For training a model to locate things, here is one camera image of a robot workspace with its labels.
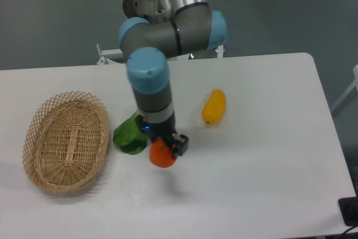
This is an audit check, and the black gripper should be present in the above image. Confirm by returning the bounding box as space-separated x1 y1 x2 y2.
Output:
139 113 189 159

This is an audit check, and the orange fruit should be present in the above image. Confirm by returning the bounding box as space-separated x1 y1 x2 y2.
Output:
149 138 176 168

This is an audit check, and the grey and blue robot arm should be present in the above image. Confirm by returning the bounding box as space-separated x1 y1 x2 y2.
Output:
119 0 228 158

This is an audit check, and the woven wicker basket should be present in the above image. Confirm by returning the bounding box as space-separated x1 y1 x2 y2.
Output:
22 91 110 193

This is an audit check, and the yellow mango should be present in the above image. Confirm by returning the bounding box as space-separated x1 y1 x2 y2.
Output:
201 89 227 125

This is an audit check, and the green bok choy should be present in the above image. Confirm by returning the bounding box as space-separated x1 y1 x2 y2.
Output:
112 110 148 155

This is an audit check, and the black device at table corner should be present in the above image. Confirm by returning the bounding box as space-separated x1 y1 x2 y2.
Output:
338 197 357 226

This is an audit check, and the white metal bracket right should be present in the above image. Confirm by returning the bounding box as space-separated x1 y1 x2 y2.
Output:
187 45 226 60

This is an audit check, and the white metal bracket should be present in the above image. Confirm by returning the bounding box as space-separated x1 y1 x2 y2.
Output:
187 45 226 60
96 43 124 65

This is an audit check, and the white metal bracket left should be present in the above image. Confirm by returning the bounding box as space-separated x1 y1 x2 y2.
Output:
96 43 124 65

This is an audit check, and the white frame at right edge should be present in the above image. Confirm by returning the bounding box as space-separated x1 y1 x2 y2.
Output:
331 65 357 118

